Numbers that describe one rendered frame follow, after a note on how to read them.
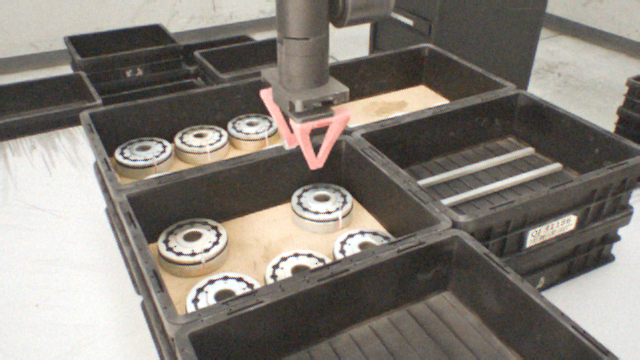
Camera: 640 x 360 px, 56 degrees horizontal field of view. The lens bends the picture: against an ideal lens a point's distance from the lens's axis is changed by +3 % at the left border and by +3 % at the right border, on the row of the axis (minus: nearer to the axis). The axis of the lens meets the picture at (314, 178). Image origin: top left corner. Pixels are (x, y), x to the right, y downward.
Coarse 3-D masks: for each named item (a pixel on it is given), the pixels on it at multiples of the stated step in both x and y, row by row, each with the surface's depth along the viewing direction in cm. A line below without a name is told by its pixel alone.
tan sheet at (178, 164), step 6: (282, 138) 121; (174, 150) 116; (234, 150) 116; (240, 150) 116; (174, 156) 114; (228, 156) 114; (234, 156) 114; (114, 162) 112; (174, 162) 112; (180, 162) 112; (114, 168) 111; (174, 168) 111; (180, 168) 111; (120, 174) 109; (120, 180) 107; (126, 180) 107; (132, 180) 107; (138, 180) 107
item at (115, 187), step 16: (240, 80) 121; (256, 80) 121; (160, 96) 114; (176, 96) 114; (96, 112) 109; (96, 144) 98; (224, 160) 94; (112, 176) 90; (160, 176) 90; (176, 176) 90; (112, 192) 88
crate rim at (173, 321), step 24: (312, 144) 98; (360, 144) 98; (216, 168) 92; (384, 168) 92; (120, 192) 86; (144, 192) 87; (408, 192) 86; (120, 216) 85; (432, 216) 82; (144, 240) 77; (408, 240) 77; (144, 264) 73; (336, 264) 73; (264, 288) 69; (168, 312) 66; (192, 312) 66; (216, 312) 66
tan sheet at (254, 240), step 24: (264, 216) 98; (288, 216) 98; (360, 216) 98; (240, 240) 92; (264, 240) 92; (288, 240) 92; (312, 240) 92; (336, 240) 92; (240, 264) 88; (264, 264) 88; (168, 288) 83; (192, 288) 83
